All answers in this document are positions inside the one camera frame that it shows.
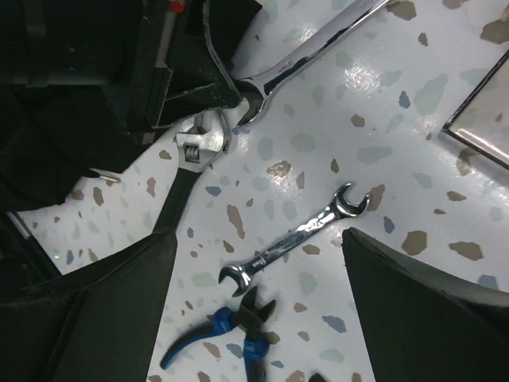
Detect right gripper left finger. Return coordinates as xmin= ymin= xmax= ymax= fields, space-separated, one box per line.
xmin=1 ymin=228 xmax=177 ymax=381

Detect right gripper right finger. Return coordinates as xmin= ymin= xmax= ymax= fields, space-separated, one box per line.
xmin=342 ymin=228 xmax=508 ymax=381

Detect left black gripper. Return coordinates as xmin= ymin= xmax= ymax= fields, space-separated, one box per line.
xmin=1 ymin=1 xmax=243 ymax=207

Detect large silver combination wrench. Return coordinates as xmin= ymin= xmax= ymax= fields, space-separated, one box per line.
xmin=235 ymin=0 xmax=388 ymax=127

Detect black-handled adjustable wrench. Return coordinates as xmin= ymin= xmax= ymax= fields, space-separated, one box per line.
xmin=153 ymin=109 xmax=231 ymax=231

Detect small silver open-end wrench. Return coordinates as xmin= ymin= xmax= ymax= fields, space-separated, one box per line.
xmin=218 ymin=182 xmax=371 ymax=297

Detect clear acrylic drawer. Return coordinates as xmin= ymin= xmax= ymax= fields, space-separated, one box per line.
xmin=442 ymin=53 xmax=508 ymax=168

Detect blue-handled cutting pliers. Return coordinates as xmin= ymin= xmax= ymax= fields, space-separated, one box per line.
xmin=159 ymin=286 xmax=278 ymax=382

